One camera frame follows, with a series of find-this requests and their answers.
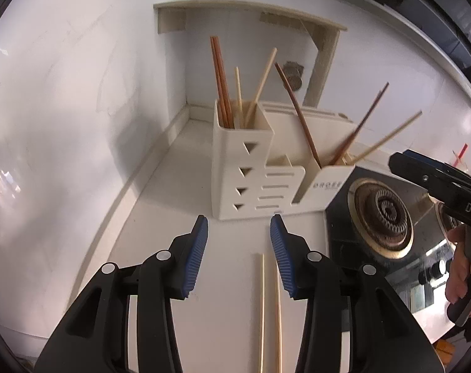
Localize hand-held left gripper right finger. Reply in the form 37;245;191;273
270;214;446;373

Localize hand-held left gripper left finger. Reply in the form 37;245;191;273
43;214;210;373

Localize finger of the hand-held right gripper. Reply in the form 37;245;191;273
403;149;471;186
389;153;471;200

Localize light bamboo chopstick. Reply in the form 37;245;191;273
257;253;266;373
244;48;278;127
235;66;244;127
348;111;423;165
273;256;283;373

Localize white utensil holder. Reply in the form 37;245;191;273
212;99;356;221

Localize person's right hand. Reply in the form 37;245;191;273
445;225;471;304

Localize red thin stick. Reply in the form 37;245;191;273
452;144;470;168

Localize black glass gas stove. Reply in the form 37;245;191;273
324;165;471;354

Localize grey metal pipe outlet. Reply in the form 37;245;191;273
284;61;304;92

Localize tiled corner shelf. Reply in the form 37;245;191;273
154;1;348;107

